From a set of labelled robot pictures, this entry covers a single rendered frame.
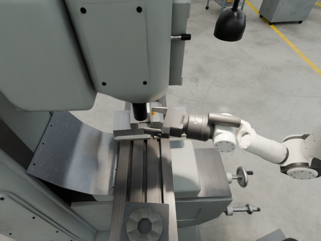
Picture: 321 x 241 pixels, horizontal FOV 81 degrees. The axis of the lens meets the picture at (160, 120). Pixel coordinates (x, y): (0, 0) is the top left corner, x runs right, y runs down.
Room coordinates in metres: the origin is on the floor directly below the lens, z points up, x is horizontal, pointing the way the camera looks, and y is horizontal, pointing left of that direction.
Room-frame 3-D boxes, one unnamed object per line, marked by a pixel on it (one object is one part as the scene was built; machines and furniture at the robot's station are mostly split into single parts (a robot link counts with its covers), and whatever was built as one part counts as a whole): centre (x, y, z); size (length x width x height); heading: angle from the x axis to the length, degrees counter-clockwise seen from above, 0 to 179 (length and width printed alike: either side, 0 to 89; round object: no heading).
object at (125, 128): (0.59, 0.04, 1.02); 0.35 x 0.15 x 0.11; 95
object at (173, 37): (0.42, -0.04, 1.48); 0.06 x 0.01 x 0.01; 92
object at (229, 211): (0.32, -0.47, 0.54); 0.22 x 0.06 x 0.06; 92
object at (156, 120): (0.59, 0.02, 1.05); 0.12 x 0.06 x 0.04; 5
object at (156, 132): (0.37, 0.03, 1.19); 0.06 x 0.02 x 0.03; 77
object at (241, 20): (0.49, -0.17, 1.49); 0.07 x 0.07 x 0.06
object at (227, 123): (0.38, -0.19, 1.20); 0.11 x 0.11 x 0.11; 77
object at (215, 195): (0.44, 0.04, 0.46); 0.80 x 0.30 x 0.60; 92
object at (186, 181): (0.44, 0.07, 0.82); 0.50 x 0.35 x 0.12; 92
